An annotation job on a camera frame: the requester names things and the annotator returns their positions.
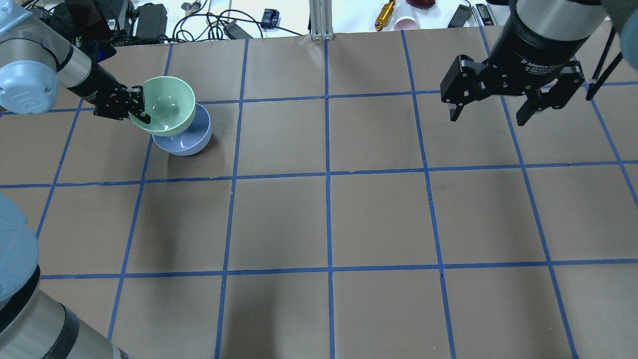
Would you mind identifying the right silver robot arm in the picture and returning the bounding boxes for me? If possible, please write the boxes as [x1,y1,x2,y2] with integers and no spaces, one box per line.
[440,0,637,126]

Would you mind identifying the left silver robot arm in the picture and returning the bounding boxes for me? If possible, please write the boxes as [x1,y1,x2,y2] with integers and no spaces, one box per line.
[0,0,151,359]

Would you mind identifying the red mango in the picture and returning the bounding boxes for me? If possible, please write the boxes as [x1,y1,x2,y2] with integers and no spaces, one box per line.
[406,0,437,10]

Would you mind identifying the black cable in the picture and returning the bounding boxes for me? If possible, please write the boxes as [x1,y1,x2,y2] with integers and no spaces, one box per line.
[586,20,624,101]

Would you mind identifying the green bowl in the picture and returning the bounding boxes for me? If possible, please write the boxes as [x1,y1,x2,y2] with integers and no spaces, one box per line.
[133,76,196,137]

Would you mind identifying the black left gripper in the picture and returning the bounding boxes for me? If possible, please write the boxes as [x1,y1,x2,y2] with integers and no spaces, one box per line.
[75,64,152,125]

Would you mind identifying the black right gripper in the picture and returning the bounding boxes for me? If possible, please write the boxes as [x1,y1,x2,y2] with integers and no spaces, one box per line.
[440,20,586,127]

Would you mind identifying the blue bowl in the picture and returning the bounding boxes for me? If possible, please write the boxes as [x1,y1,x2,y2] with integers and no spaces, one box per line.
[151,104,212,156]

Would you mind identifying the gold metal cylinder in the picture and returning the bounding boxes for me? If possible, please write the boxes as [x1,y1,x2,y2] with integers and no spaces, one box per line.
[374,0,396,31]

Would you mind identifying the black power adapter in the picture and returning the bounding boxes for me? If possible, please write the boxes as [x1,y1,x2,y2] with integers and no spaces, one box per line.
[447,4,472,28]

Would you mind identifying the aluminium frame post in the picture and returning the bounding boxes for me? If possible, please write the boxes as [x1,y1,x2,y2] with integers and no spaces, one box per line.
[309,0,334,41]

